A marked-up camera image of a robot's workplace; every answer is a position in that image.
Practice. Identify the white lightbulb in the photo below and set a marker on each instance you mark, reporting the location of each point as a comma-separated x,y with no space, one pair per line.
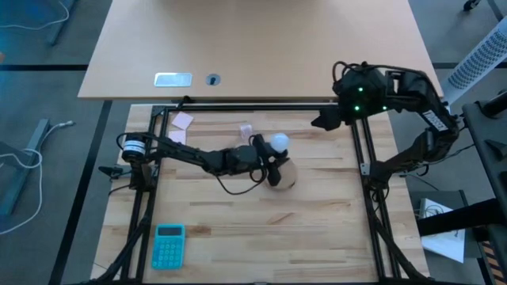
279,141

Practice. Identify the silver desk power plate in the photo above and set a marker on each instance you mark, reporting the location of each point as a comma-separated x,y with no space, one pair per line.
173,79

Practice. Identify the pink sticky note pad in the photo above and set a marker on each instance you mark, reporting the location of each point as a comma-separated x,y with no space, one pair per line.
178,136
183,120

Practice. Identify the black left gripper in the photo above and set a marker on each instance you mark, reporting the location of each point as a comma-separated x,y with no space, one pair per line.
269,166

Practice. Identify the white paper box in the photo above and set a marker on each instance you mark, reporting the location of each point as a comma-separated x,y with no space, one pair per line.
447,245

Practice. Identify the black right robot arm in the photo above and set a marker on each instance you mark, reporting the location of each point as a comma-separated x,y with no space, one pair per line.
431,118

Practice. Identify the black caster wheel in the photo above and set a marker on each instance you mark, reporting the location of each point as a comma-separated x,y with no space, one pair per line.
470,5

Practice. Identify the clear wrapper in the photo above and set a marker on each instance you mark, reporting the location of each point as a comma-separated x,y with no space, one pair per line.
246,131

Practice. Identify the white tower fan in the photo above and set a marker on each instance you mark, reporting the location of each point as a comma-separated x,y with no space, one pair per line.
475,63

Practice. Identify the black aluminium table frame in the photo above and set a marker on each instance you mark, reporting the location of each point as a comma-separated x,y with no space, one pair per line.
237,107

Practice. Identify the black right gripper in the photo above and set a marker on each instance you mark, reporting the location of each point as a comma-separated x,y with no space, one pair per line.
342,116

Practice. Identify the light wooden desk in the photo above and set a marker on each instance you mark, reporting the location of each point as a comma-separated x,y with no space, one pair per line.
257,43

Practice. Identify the teal calculator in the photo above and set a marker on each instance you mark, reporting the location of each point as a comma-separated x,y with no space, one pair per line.
168,247

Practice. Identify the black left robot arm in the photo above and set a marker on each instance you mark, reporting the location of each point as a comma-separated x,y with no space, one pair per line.
190,156

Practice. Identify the grey desk leg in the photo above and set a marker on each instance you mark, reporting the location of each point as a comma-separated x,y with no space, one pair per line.
20,186
59,27

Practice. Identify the black equipment stand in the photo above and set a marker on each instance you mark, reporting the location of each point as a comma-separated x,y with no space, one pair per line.
487,130

